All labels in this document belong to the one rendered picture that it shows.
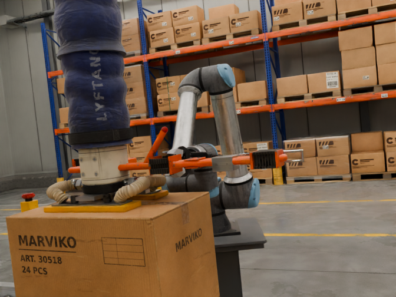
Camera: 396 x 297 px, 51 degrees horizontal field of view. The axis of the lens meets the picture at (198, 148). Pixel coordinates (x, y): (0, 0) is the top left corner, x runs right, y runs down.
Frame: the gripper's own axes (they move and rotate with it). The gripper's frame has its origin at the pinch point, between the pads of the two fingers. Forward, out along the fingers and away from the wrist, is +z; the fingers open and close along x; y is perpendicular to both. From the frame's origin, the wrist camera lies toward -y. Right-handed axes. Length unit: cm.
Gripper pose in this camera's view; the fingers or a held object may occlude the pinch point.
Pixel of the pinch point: (172, 164)
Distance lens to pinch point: 139.0
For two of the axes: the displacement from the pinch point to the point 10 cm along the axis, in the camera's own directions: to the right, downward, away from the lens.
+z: -4.0, 0.9, -9.1
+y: -9.1, 0.7, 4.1
